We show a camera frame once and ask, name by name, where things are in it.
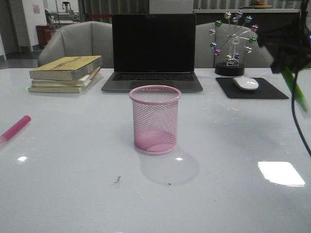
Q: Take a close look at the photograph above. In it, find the white computer mouse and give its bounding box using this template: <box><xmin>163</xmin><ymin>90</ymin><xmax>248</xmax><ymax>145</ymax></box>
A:
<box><xmin>233</xmin><ymin>76</ymin><xmax>259</xmax><ymax>91</ymax></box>

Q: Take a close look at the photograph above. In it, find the black cable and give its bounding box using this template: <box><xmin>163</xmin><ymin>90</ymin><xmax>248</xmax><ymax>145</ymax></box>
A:
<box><xmin>290</xmin><ymin>0</ymin><xmax>311</xmax><ymax>157</ymax></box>

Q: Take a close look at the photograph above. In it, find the red trash bin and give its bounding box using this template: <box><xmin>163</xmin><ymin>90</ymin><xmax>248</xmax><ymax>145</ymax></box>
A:
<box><xmin>35</xmin><ymin>25</ymin><xmax>52</xmax><ymax>49</ymax></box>

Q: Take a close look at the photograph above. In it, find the red barrier belt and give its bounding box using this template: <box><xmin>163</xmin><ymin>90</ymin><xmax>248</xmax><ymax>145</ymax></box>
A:
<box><xmin>87</xmin><ymin>14</ymin><xmax>112</xmax><ymax>18</ymax></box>

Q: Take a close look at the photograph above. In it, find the fruit plate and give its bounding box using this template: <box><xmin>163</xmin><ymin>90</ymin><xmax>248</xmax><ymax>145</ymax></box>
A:
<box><xmin>249</xmin><ymin>0</ymin><xmax>272</xmax><ymax>9</ymax></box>

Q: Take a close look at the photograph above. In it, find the grey open laptop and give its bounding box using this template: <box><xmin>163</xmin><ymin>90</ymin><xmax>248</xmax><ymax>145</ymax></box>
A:
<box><xmin>101</xmin><ymin>13</ymin><xmax>203</xmax><ymax>93</ymax></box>

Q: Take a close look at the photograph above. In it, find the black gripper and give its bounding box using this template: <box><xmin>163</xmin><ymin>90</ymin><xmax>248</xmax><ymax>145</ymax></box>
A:
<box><xmin>258</xmin><ymin>15</ymin><xmax>311</xmax><ymax>73</ymax></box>

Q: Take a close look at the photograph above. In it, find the middle white book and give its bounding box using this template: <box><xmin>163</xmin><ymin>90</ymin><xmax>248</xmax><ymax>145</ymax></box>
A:
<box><xmin>32</xmin><ymin>67</ymin><xmax>101</xmax><ymax>87</ymax></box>

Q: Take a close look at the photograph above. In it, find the pink marker pen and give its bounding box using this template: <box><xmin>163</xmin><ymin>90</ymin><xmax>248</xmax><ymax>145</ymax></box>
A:
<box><xmin>0</xmin><ymin>115</ymin><xmax>31</xmax><ymax>144</ymax></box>

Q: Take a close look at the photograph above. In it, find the green marker pen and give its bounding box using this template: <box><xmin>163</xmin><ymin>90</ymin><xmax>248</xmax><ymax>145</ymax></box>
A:
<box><xmin>281</xmin><ymin>67</ymin><xmax>310</xmax><ymax>113</ymax></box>

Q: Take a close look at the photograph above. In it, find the grey armchair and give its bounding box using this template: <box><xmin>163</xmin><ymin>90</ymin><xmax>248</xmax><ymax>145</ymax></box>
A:
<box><xmin>38</xmin><ymin>21</ymin><xmax>114</xmax><ymax>68</ymax></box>
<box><xmin>194</xmin><ymin>22</ymin><xmax>273</xmax><ymax>68</ymax></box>

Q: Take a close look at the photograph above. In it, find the black mouse pad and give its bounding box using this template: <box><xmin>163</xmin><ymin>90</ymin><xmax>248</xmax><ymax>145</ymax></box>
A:
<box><xmin>215</xmin><ymin>77</ymin><xmax>290</xmax><ymax>100</ymax></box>

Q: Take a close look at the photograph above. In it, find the bottom yellow book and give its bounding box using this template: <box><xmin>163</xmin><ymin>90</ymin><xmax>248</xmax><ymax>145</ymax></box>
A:
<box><xmin>27</xmin><ymin>77</ymin><xmax>96</xmax><ymax>93</ymax></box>

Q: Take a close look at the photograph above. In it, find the ferris wheel desk ornament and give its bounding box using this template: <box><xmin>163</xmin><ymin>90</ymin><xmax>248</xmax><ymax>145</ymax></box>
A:
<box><xmin>209</xmin><ymin>10</ymin><xmax>259</xmax><ymax>76</ymax></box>

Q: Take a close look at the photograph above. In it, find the grey right armchair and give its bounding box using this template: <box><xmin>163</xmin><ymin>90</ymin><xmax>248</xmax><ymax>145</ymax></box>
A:
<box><xmin>194</xmin><ymin>22</ymin><xmax>273</xmax><ymax>68</ymax></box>

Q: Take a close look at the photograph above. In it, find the yellow top book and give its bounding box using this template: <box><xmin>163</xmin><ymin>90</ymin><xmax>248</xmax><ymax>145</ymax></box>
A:
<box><xmin>29</xmin><ymin>55</ymin><xmax>102</xmax><ymax>81</ymax></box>

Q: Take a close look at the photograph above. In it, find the pink mesh pen holder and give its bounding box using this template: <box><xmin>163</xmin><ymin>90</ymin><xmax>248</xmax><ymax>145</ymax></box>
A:
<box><xmin>129</xmin><ymin>85</ymin><xmax>182</xmax><ymax>154</ymax></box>

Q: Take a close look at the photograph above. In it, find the yellow book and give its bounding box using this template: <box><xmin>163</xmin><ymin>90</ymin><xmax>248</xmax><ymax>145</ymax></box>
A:
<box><xmin>27</xmin><ymin>77</ymin><xmax>96</xmax><ymax>93</ymax></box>
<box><xmin>29</xmin><ymin>55</ymin><xmax>102</xmax><ymax>81</ymax></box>

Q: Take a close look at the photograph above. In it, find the grey left armchair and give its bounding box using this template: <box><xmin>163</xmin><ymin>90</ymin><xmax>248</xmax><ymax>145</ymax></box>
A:
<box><xmin>38</xmin><ymin>21</ymin><xmax>114</xmax><ymax>68</ymax></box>

